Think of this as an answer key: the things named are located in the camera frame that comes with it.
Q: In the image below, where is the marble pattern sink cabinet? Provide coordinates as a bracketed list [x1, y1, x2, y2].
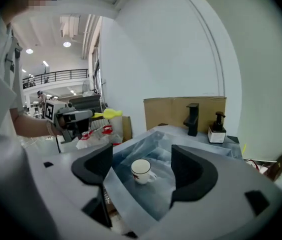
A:
[103, 125, 244, 235]

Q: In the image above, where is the small cardboard box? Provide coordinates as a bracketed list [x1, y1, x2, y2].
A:
[120, 115, 133, 143]

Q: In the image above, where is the black white soap dispenser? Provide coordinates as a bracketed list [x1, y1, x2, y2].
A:
[207, 111, 228, 144]

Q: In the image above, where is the person's left hand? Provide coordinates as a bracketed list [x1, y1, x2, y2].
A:
[56, 115, 68, 133]

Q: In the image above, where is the white wall conduit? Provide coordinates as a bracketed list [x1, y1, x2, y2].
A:
[180, 0, 226, 97]

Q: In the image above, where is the person's head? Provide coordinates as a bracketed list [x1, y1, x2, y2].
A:
[0, 0, 64, 25]

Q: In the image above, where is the person's left forearm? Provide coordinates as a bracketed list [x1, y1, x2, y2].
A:
[9, 107, 57, 138]

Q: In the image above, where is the large cardboard sheet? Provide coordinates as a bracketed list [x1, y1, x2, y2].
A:
[143, 96, 228, 135]

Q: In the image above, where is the black faucet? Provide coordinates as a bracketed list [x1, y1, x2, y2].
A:
[182, 103, 200, 137]

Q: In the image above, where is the black metal cabinet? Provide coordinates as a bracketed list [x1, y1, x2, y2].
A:
[68, 95, 102, 140]

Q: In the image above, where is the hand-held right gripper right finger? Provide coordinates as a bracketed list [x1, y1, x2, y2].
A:
[140, 144, 282, 240]

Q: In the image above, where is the grey harness strap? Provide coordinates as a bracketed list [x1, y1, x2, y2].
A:
[4, 28, 23, 85]

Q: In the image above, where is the thin multi-strand bracelet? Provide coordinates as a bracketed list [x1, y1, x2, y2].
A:
[45, 120, 57, 137]

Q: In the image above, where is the yellow sponge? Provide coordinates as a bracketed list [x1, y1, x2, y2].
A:
[93, 108, 123, 121]

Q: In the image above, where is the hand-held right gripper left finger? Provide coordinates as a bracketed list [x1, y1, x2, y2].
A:
[22, 143, 132, 240]

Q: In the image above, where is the white ceiling duct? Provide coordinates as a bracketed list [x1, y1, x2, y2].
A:
[59, 13, 81, 39]

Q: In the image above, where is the clear water jug red handle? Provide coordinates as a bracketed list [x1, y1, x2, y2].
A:
[95, 124, 123, 146]
[75, 130, 102, 150]

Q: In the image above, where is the white cup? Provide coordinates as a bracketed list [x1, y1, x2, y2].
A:
[130, 158, 158, 185]

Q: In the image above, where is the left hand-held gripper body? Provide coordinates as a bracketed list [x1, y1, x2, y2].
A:
[43, 100, 82, 145]

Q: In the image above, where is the black balcony railing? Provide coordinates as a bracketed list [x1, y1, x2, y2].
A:
[22, 68, 89, 90]

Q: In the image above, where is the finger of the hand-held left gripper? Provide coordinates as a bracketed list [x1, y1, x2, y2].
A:
[68, 109, 97, 135]

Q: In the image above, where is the black standing fan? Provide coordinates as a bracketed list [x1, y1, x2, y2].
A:
[81, 80, 92, 95]

